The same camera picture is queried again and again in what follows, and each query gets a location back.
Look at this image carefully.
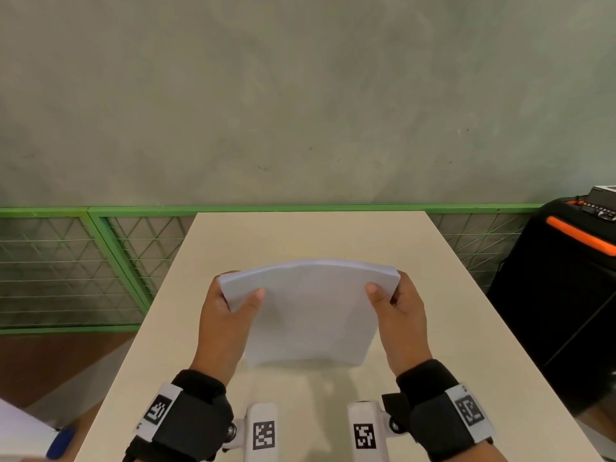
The person's right hand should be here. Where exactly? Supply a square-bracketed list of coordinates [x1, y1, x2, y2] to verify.
[365, 271, 433, 379]

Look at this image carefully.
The person's left hand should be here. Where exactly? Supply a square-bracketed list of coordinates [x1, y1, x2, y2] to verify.
[190, 270, 266, 385]

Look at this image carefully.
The stack of white paper sheets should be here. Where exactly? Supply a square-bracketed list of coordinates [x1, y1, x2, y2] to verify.
[217, 259, 401, 367]

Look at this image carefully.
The black case with orange trim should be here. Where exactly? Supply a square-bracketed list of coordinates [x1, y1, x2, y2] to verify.
[486, 197, 616, 421]

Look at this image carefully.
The grey device with buttons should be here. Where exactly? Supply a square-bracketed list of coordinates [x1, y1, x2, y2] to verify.
[580, 185, 616, 223]

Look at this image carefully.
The white object with blue cap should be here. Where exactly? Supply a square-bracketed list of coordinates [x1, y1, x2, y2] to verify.
[0, 398, 77, 462]

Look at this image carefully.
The green wire mesh fence panel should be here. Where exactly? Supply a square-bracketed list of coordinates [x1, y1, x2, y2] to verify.
[87, 203, 544, 309]
[0, 208, 153, 336]

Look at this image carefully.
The black left wrist strap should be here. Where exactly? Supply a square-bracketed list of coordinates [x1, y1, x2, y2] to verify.
[122, 369, 235, 462]

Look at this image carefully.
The black wrist strap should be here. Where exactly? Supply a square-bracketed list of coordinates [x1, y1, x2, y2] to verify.
[122, 369, 235, 462]
[381, 359, 496, 462]

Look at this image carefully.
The black right wrist strap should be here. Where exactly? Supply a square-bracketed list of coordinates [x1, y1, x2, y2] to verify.
[381, 359, 496, 462]

